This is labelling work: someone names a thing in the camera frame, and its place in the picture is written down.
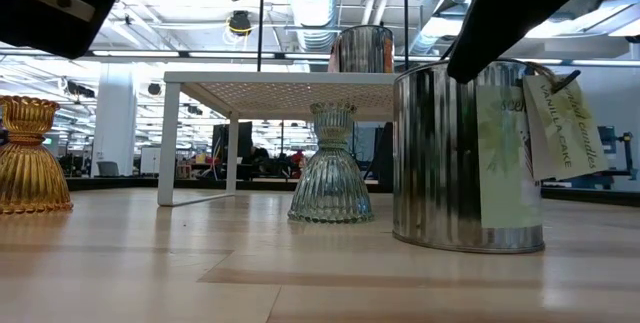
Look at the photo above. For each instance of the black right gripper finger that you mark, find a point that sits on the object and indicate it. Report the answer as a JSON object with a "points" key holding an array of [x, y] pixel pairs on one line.
{"points": [[510, 8]]}

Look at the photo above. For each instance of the tin candle with orange label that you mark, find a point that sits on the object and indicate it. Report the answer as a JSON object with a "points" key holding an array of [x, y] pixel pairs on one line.
{"points": [[362, 50]]}

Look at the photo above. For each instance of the amber ribbed glass candle holder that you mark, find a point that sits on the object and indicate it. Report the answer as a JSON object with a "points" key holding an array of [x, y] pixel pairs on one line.
{"points": [[30, 173]]}

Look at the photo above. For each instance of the tin candle with cake label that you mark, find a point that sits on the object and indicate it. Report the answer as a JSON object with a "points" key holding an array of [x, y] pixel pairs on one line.
{"points": [[440, 163]]}

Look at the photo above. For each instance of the clear ribbed glass candle holder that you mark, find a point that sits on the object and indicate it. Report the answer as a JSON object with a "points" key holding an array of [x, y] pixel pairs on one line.
{"points": [[330, 188]]}

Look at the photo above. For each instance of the grey office chair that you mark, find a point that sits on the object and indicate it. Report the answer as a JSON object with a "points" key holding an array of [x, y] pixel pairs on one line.
{"points": [[107, 169]]}

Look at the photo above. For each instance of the white cabinet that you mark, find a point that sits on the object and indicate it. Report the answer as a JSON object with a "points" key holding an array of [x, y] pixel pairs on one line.
{"points": [[150, 160]]}

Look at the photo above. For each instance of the black cabinet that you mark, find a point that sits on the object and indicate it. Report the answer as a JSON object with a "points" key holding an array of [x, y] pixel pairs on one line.
{"points": [[386, 158]]}

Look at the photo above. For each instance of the white perforated metal shelf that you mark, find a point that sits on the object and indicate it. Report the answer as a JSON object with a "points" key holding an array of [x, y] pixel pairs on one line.
{"points": [[280, 78]]}

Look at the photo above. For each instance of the black monitor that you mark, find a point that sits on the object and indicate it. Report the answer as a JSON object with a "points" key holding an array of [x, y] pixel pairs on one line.
{"points": [[245, 138]]}

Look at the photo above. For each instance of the person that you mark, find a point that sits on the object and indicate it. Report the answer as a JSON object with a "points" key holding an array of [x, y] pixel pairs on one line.
{"points": [[257, 154]]}

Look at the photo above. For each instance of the smooth grey ceiling duct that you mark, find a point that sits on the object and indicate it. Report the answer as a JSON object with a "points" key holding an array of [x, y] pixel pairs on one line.
{"points": [[435, 18]]}

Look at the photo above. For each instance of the black round wall speaker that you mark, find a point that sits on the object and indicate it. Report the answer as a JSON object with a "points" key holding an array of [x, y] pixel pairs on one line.
{"points": [[154, 88]]}

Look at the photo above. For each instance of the silver spiral ventilation duct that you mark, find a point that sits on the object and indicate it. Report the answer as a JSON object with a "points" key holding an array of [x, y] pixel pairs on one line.
{"points": [[315, 3]]}

